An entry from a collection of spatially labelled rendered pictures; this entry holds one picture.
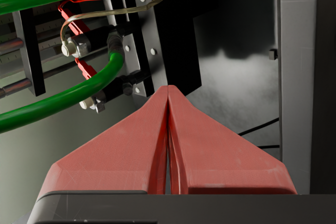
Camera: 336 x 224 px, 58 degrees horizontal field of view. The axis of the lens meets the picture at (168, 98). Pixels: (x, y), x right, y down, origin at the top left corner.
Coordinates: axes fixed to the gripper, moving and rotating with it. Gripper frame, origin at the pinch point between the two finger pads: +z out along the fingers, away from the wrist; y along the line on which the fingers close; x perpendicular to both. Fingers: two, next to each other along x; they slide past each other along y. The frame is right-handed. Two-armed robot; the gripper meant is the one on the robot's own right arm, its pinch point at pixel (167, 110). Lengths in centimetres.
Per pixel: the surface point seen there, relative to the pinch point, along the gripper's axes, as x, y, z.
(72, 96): 6.4, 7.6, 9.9
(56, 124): 39, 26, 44
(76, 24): 8.8, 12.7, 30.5
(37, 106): 6.2, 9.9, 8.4
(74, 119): 40, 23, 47
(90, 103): 18.3, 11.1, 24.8
